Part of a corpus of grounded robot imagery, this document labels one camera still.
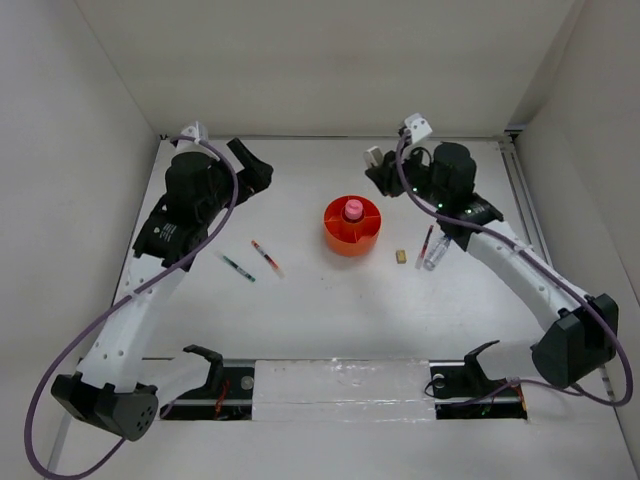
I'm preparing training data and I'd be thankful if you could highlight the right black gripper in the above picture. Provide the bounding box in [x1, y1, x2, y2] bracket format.
[365, 142, 448, 210]

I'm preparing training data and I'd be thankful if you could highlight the pink capped glue bottle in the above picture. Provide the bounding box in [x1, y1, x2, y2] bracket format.
[342, 199, 364, 223]

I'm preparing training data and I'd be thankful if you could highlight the pink white eraser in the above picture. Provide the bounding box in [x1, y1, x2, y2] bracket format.
[363, 146, 384, 168]

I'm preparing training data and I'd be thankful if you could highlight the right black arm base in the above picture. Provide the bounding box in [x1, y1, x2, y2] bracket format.
[424, 340, 528, 420]

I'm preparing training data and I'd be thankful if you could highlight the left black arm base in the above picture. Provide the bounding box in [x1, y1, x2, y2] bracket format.
[159, 345, 255, 421]

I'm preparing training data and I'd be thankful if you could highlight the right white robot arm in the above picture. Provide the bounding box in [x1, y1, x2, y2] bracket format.
[364, 142, 618, 388]

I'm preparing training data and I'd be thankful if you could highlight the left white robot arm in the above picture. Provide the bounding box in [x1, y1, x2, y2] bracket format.
[51, 135, 273, 441]

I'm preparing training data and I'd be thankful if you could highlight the orange round divided container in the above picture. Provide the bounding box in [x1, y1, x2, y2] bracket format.
[323, 195, 382, 257]

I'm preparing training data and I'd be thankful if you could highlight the red pen by bottle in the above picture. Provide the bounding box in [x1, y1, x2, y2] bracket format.
[415, 224, 434, 270]

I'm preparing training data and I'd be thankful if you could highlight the small tan eraser block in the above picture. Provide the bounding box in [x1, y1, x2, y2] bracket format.
[395, 250, 407, 264]

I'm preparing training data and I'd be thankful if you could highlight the orange capped red pen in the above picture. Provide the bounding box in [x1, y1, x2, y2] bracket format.
[251, 240, 285, 278]

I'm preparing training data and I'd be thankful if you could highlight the clear blue spray bottle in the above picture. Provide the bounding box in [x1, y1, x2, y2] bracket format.
[423, 235, 451, 271]

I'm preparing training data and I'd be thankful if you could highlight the green pen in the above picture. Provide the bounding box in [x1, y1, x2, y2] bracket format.
[221, 255, 256, 283]

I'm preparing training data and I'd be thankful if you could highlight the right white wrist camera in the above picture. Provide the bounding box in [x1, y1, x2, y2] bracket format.
[399, 113, 433, 146]

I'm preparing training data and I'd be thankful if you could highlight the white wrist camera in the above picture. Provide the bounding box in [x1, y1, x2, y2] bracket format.
[180, 121, 209, 146]
[399, 113, 433, 146]

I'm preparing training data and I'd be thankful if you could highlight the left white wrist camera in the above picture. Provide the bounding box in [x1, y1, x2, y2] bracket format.
[180, 121, 209, 146]

